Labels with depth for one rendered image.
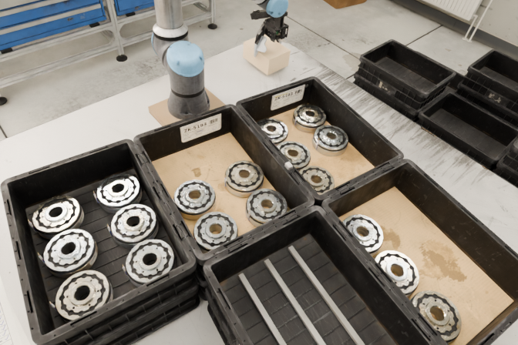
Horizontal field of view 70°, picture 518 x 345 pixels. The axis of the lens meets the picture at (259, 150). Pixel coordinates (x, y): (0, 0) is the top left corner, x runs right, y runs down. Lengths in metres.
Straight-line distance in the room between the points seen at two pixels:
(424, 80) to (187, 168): 1.51
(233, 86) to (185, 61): 0.36
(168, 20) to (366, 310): 1.01
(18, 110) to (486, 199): 2.52
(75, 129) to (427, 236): 1.14
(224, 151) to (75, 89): 1.84
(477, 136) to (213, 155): 1.48
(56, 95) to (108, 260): 1.97
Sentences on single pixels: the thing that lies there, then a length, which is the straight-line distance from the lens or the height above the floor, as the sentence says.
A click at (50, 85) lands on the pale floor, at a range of 2.88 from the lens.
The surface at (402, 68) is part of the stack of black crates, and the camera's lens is 2.25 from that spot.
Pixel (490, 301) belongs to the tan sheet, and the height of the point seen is 0.83.
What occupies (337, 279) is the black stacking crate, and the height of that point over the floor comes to 0.83.
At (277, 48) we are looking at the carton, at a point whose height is 0.79.
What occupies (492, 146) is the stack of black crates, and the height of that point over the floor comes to 0.38.
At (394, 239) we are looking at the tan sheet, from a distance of 1.00.
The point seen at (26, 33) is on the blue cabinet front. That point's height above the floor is 0.38.
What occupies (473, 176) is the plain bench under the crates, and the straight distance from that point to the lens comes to 1.45.
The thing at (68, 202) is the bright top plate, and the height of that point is 0.86.
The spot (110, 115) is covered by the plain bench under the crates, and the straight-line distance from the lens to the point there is 1.44.
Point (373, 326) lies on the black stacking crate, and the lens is 0.89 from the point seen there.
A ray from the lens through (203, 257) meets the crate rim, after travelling 0.78.
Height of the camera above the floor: 1.63
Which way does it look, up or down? 47 degrees down
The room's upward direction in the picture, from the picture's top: 6 degrees clockwise
